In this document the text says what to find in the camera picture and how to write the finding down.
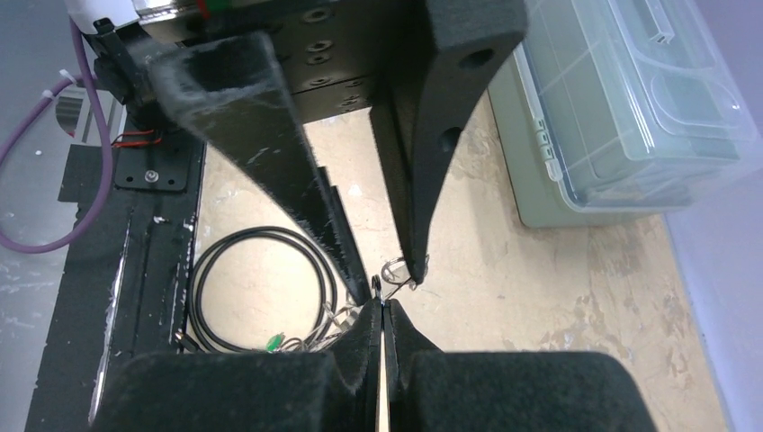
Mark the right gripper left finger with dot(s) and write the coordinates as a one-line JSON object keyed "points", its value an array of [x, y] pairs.
{"points": [[333, 389]]}

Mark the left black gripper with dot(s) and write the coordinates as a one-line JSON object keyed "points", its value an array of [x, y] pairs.
{"points": [[435, 58]]}

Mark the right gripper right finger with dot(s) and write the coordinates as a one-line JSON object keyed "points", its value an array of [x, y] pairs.
{"points": [[434, 390]]}

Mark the green key tag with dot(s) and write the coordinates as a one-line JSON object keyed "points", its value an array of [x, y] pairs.
{"points": [[275, 342]]}

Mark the clear green plastic storage box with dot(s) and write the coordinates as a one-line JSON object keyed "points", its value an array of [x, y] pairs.
{"points": [[610, 111]]}

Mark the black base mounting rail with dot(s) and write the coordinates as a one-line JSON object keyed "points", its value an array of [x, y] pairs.
{"points": [[124, 282]]}

